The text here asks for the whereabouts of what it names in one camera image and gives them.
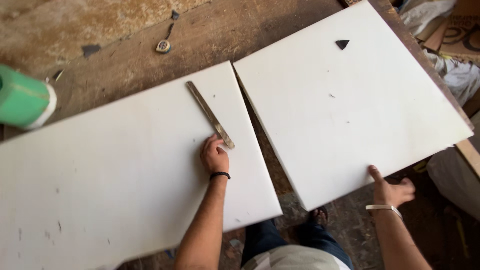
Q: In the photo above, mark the person's left hand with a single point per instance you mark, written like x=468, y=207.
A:
x=213, y=157

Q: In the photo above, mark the person's right hand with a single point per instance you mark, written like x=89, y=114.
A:
x=390, y=192

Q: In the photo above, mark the long metal blade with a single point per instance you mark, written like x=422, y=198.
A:
x=210, y=114

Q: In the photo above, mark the small white foam sheet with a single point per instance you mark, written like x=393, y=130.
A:
x=345, y=108

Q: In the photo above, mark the black wrist band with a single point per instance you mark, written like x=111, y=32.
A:
x=219, y=175

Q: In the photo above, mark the person's sandalled foot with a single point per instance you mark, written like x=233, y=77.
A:
x=318, y=215

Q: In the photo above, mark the large white foam sheet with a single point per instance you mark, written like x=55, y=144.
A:
x=123, y=176

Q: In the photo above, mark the person's blue jeans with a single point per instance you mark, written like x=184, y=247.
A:
x=292, y=240

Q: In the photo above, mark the person's light shirt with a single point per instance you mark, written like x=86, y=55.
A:
x=296, y=259

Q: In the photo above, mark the yellow measuring tape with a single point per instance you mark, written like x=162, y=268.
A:
x=164, y=46

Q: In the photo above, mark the black triangular scrap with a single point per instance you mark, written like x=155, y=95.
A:
x=342, y=44

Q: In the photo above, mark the heap of cardboard and bags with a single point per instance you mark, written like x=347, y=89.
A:
x=446, y=41

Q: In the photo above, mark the dark scrap piece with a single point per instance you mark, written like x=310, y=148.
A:
x=91, y=50

